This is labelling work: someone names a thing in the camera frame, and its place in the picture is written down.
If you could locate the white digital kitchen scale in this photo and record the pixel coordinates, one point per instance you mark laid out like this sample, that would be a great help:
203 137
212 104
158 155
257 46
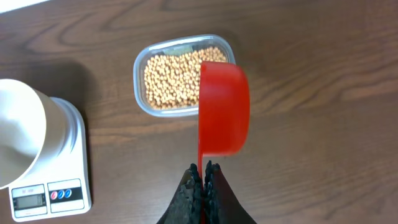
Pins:
62 187

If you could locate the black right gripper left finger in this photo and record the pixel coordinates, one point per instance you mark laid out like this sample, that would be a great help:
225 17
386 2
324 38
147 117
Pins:
186 204

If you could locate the clear plastic container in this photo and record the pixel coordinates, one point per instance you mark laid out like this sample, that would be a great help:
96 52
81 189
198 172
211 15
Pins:
173 47

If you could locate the cream bowl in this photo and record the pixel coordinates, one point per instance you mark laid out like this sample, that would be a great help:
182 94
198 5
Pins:
33 130

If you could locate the red measuring scoop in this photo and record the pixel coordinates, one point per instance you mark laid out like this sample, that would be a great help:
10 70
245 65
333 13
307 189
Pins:
223 110

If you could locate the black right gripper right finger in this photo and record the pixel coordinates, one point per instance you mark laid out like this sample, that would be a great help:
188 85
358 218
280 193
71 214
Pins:
221 205

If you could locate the soybeans in container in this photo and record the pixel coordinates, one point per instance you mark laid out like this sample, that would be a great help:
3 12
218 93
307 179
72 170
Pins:
173 81

